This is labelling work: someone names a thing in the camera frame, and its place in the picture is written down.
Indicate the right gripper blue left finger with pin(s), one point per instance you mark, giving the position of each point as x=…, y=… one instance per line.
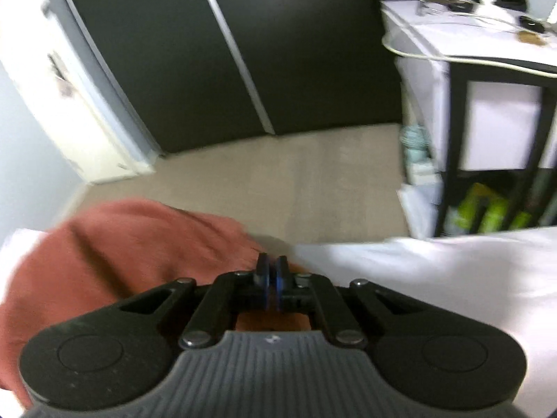
x=229, y=296

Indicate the polka dot bed sheet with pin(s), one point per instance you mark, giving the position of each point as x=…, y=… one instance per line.
x=462, y=327

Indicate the small round black object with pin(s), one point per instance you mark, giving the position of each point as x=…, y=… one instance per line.
x=528, y=23

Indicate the white crumpled tissue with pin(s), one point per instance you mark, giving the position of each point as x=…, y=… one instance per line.
x=487, y=8

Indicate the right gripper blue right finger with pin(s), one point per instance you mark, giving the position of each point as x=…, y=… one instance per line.
x=315, y=297

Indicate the black sliding wardrobe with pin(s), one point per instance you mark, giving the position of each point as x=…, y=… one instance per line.
x=201, y=72

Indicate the white black side table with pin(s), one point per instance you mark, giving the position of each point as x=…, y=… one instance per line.
x=484, y=95

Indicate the rust red fleece garment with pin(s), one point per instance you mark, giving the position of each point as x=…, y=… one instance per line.
x=106, y=254

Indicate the cream room door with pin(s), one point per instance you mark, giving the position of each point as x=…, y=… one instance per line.
x=52, y=80

